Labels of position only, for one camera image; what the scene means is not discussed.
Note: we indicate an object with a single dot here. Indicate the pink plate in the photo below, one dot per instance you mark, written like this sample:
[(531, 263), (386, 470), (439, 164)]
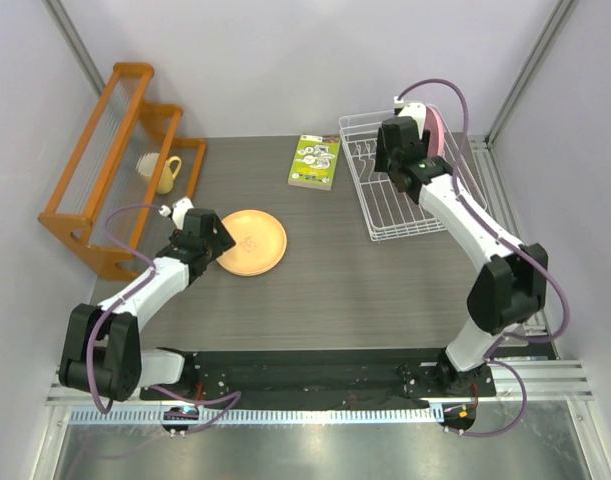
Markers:
[(433, 124)]

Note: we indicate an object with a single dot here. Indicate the green book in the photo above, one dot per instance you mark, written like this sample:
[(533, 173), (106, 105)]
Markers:
[(315, 161)]

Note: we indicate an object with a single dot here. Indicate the yellow mug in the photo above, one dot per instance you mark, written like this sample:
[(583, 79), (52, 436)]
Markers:
[(170, 171)]

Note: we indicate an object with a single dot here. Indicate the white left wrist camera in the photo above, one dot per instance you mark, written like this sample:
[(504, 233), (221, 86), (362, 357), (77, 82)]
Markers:
[(177, 211)]

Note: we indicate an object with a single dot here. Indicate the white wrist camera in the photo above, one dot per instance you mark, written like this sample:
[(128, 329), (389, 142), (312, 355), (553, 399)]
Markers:
[(415, 110), (177, 211)]

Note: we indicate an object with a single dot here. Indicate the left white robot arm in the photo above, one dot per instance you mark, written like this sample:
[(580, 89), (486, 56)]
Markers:
[(102, 352)]

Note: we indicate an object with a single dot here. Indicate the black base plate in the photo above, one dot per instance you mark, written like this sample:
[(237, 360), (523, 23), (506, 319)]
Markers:
[(322, 380)]

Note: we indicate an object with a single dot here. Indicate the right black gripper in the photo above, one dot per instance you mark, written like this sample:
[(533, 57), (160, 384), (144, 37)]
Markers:
[(382, 156)]

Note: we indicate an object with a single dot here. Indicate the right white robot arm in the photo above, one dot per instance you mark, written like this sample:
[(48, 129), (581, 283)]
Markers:
[(510, 286)]

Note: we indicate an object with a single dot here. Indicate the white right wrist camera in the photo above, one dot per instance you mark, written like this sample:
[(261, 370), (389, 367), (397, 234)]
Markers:
[(415, 110)]

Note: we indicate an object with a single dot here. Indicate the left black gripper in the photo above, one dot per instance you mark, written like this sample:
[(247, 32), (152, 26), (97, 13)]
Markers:
[(222, 241)]

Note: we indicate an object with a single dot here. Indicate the orange wooden shelf rack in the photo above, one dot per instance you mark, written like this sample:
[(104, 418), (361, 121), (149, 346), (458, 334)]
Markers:
[(100, 175)]

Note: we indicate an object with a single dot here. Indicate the orange plate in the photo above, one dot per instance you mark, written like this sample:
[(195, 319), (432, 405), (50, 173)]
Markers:
[(260, 243)]

